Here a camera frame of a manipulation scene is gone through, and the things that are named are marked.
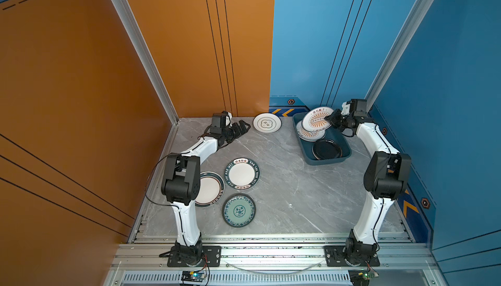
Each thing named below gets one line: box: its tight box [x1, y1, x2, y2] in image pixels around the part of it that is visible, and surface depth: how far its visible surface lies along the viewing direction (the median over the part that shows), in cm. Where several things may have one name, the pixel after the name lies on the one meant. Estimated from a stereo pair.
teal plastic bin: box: [292, 112, 352, 166], surface depth 102 cm
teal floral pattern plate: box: [221, 192, 257, 228], surface depth 87 cm
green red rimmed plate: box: [195, 171, 226, 208], surface depth 93 cm
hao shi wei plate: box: [224, 156, 261, 191], surface depth 98 cm
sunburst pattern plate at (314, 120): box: [302, 106, 334, 132], surface depth 101 cm
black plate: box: [311, 139, 344, 161], surface depth 104 cm
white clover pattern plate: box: [252, 112, 283, 134], surface depth 122 cm
